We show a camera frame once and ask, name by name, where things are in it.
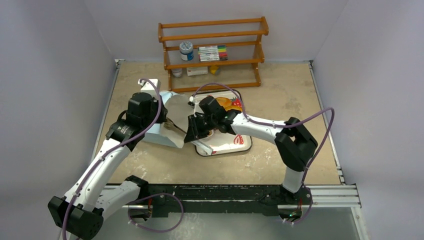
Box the orange bagel fake bread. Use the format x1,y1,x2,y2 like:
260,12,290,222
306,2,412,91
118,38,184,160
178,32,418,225
215,97,232,111

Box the metal tongs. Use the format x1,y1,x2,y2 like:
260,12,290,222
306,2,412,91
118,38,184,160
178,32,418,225
163,118,215,156

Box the light blue paper bag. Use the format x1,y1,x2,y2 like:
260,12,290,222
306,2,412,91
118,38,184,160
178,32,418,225
142,91,194,149

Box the glazed ring fake donut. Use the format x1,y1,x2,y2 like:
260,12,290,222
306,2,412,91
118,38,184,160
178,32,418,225
231,105,243,112

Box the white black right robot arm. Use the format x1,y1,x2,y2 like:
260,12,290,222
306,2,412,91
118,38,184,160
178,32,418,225
184,96,318,204

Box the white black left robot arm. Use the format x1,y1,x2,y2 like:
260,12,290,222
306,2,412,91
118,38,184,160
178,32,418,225
47,92,167,240

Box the strawberry print white tray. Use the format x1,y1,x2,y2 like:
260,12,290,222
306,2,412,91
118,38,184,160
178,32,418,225
194,90,252,157

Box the small yellow object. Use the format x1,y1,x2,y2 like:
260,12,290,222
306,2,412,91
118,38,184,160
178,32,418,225
209,65,220,75

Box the white red small box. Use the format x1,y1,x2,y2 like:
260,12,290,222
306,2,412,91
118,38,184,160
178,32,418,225
186,66,208,77

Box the small white jar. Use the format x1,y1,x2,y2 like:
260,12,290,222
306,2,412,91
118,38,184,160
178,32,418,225
171,68,183,78

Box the set of coloured markers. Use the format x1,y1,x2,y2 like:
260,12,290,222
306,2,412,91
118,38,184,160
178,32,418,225
197,45,228,62

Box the blue paint jar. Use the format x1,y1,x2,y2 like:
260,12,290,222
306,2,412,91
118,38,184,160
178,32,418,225
179,41,194,61

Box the orange wooden shelf rack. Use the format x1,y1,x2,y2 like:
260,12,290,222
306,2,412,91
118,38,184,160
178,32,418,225
157,16,269,93

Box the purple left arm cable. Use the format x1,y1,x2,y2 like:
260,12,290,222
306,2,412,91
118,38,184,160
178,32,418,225
61,78,163,240

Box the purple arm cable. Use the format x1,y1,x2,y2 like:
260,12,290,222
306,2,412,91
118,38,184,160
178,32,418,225
61,78,163,240
190,82,335,185

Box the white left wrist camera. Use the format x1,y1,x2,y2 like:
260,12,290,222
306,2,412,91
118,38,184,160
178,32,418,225
138,78,161,99

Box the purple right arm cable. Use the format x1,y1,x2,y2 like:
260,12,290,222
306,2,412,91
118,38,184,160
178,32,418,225
190,82,335,185

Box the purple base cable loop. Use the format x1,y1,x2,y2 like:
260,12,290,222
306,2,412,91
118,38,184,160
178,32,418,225
127,193,185,233

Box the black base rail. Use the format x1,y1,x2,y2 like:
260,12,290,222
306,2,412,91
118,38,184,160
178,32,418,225
126,175,312,221

